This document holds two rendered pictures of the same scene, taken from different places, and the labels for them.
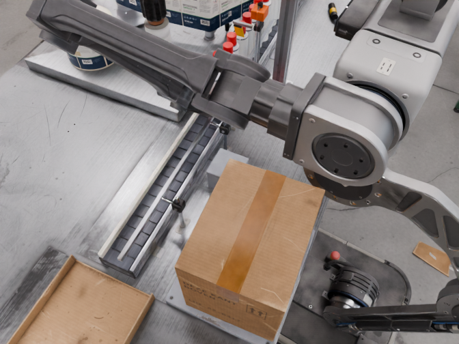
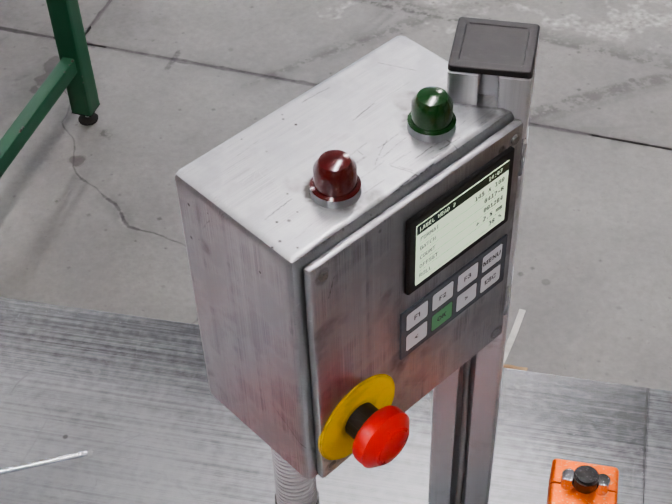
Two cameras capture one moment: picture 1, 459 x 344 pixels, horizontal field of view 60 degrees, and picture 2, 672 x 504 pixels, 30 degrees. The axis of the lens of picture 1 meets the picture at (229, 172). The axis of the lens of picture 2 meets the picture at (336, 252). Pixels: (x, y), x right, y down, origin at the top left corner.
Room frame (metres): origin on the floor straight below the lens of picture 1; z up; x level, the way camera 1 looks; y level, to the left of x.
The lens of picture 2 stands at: (1.32, 0.33, 1.91)
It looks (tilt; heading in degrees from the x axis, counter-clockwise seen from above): 46 degrees down; 259
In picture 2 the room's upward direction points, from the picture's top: 2 degrees counter-clockwise
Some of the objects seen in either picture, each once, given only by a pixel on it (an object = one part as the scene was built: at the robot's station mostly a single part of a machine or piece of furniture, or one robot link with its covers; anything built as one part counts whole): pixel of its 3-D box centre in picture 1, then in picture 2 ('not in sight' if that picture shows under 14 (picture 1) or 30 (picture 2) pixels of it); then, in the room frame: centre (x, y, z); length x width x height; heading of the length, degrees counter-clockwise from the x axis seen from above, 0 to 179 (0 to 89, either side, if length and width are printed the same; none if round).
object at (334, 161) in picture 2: not in sight; (335, 174); (1.23, -0.12, 1.49); 0.03 x 0.03 x 0.02
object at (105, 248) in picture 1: (194, 117); not in sight; (0.90, 0.12, 0.91); 1.07 x 0.01 x 0.02; 155
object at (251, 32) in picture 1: (246, 39); not in sight; (1.20, -0.06, 0.98); 0.05 x 0.05 x 0.20
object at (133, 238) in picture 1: (213, 114); not in sight; (0.87, 0.05, 0.96); 1.07 x 0.01 x 0.01; 155
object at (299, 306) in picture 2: not in sight; (359, 262); (1.21, -0.16, 1.38); 0.17 x 0.10 x 0.19; 30
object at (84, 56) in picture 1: (89, 37); not in sight; (1.26, 0.52, 0.95); 0.20 x 0.20 x 0.14
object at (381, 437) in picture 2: not in sight; (376, 432); (1.22, -0.08, 1.33); 0.04 x 0.03 x 0.04; 30
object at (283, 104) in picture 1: (283, 110); not in sight; (0.43, -0.08, 1.45); 0.09 x 0.08 x 0.12; 149
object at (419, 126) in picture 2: not in sight; (432, 110); (1.17, -0.16, 1.49); 0.03 x 0.03 x 0.02
